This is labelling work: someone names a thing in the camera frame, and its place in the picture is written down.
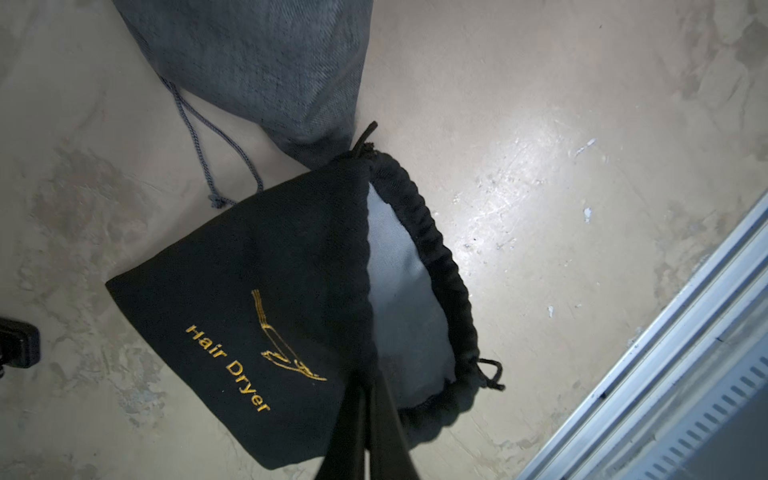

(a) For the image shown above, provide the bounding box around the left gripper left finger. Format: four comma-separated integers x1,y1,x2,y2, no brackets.
315,375,367,480

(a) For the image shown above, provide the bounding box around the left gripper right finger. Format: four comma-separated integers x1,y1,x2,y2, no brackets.
368,372,420,480

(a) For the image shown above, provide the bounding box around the black bag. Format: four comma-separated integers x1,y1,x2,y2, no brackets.
106,134,503,479

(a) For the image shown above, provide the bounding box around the grey hair dryer bag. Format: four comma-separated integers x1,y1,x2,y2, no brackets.
114,0,373,209

